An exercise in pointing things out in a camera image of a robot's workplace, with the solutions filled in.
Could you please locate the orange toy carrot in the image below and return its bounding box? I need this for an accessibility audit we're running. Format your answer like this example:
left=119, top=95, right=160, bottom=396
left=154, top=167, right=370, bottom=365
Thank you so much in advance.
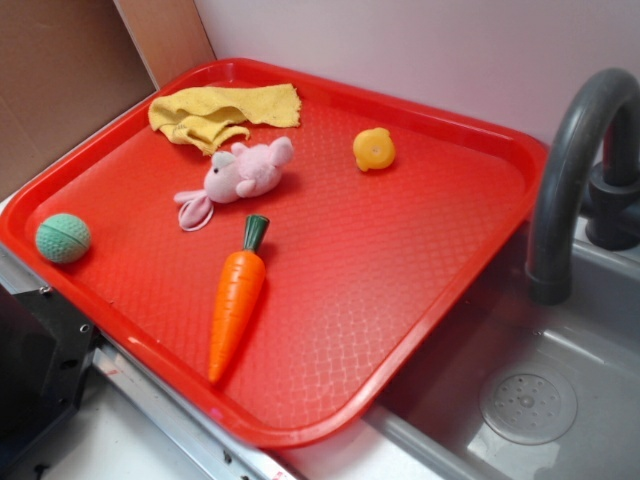
left=208, top=215, right=270, bottom=384

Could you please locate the red plastic tray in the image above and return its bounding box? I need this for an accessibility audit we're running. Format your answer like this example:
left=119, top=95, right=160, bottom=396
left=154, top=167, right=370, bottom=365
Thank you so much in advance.
left=1, top=59, right=547, bottom=448

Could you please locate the pink plush bunny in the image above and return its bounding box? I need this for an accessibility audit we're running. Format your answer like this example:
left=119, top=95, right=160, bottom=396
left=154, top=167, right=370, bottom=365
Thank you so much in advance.
left=174, top=137, right=294, bottom=232

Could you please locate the yellow rubber duck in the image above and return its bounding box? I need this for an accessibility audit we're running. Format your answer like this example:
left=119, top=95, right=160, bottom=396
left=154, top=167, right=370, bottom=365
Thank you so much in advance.
left=353, top=127, right=396, bottom=172

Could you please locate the yellow cloth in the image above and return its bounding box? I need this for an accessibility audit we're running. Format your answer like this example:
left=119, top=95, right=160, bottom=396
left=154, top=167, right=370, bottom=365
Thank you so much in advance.
left=148, top=84, right=302, bottom=155

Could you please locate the grey toy faucet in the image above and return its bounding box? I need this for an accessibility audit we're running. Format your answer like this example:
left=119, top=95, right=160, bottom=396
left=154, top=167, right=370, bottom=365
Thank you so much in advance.
left=525, top=68, right=639, bottom=305

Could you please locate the grey toy sink basin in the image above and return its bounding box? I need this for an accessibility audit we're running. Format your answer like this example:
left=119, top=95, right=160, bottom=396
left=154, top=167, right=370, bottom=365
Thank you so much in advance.
left=368, top=232, right=639, bottom=479

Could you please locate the green toy ball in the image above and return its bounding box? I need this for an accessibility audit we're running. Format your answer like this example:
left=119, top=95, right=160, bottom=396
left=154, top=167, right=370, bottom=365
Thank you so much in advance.
left=35, top=213, right=92, bottom=264

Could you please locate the brown cardboard panel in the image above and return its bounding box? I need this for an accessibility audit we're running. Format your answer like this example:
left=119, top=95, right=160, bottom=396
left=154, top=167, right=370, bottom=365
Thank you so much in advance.
left=1, top=1, right=215, bottom=198

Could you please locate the dark faucet handle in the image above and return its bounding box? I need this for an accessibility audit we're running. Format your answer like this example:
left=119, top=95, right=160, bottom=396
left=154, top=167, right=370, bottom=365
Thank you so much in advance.
left=586, top=118, right=639, bottom=251

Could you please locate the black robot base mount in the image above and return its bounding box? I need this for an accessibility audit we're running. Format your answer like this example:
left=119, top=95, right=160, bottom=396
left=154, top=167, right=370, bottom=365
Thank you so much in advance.
left=1, top=288, right=97, bottom=477

